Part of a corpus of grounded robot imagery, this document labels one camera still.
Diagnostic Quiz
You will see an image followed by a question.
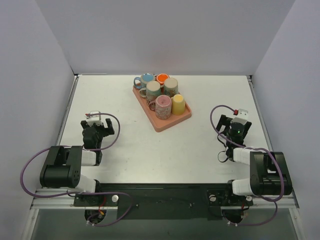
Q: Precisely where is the yellow ceramic mug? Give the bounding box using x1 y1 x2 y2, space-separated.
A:
171 94 186 116

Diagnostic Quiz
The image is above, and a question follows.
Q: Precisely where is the blue patterned ceramic mug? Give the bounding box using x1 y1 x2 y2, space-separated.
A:
133 73 155 90

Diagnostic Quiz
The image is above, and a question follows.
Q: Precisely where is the pink floral ceramic mug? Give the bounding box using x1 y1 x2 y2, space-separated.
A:
148 95 172 120

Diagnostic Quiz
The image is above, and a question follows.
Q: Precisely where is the beige mug blue floral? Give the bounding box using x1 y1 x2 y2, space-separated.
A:
139 81 162 104

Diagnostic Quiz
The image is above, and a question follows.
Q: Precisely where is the beige mug orange floral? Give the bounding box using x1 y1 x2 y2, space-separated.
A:
163 77 179 97

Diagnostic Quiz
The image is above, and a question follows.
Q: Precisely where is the orange mug black handle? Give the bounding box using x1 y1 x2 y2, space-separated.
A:
155 73 170 86

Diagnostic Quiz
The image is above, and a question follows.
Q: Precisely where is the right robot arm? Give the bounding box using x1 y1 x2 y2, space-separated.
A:
216 114 293 205

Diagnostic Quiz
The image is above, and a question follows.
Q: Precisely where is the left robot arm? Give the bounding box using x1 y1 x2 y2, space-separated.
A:
39 116 115 206

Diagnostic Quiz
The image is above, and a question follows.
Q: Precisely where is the salmon pink plastic tray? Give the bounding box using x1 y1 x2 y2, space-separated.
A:
132 86 192 133

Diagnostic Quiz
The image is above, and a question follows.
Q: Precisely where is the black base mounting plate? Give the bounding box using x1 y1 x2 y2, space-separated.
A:
73 183 253 220

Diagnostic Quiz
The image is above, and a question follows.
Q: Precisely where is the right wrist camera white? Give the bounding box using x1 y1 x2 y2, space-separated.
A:
233 109 249 121

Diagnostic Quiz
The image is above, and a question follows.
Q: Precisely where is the aluminium frame rail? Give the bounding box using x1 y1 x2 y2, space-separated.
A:
30 194 299 210

